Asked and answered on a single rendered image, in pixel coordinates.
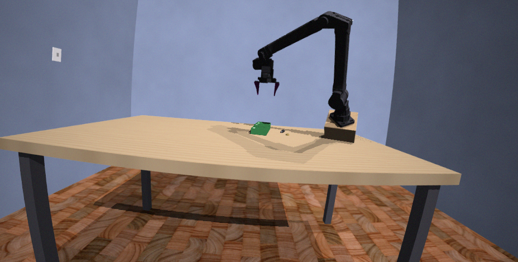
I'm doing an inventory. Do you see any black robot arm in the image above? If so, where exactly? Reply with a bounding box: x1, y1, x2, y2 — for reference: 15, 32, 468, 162
252, 11, 354, 127

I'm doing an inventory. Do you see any green rack of three bins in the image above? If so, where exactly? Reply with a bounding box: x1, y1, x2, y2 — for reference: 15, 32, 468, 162
251, 122, 271, 136

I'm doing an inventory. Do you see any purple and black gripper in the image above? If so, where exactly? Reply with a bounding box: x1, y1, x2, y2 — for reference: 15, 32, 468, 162
254, 77, 279, 95

